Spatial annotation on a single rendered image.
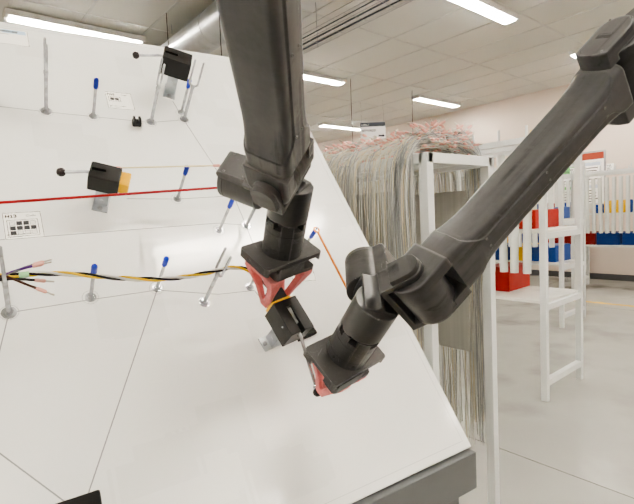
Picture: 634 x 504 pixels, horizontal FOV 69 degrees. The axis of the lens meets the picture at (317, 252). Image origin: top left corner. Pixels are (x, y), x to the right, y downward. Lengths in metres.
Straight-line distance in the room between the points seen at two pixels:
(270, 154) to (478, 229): 0.25
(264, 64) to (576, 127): 0.38
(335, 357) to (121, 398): 0.29
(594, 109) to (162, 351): 0.64
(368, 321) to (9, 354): 0.45
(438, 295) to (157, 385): 0.40
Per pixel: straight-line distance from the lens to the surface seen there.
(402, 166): 1.35
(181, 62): 1.04
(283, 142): 0.47
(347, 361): 0.61
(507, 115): 9.79
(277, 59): 0.39
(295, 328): 0.69
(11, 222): 0.82
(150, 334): 0.73
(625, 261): 8.95
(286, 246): 0.63
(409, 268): 0.52
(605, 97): 0.67
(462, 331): 1.74
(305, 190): 0.61
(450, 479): 0.87
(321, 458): 0.74
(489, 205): 0.57
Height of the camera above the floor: 1.28
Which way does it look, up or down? 4 degrees down
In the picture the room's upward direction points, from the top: 3 degrees counter-clockwise
